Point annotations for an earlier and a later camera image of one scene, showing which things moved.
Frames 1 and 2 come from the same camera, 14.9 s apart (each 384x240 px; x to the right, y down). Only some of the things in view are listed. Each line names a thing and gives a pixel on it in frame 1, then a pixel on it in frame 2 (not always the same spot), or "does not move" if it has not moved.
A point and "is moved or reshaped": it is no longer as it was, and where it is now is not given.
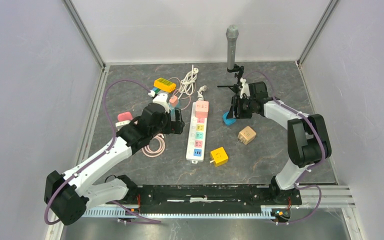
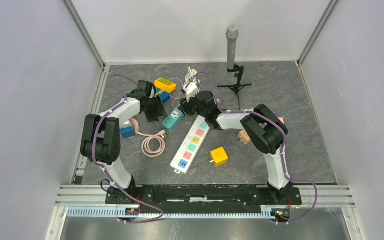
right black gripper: [236, 102] to [185, 106]
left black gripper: [174, 127] to [159, 112]
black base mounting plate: [212, 199] does not move
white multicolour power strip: [196, 136] is moved or reshaped
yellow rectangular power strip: [165, 84] does not move
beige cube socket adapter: [247, 135] does not move
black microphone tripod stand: [235, 68] does not move
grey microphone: [232, 34] does not move
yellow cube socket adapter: [219, 157] does not move
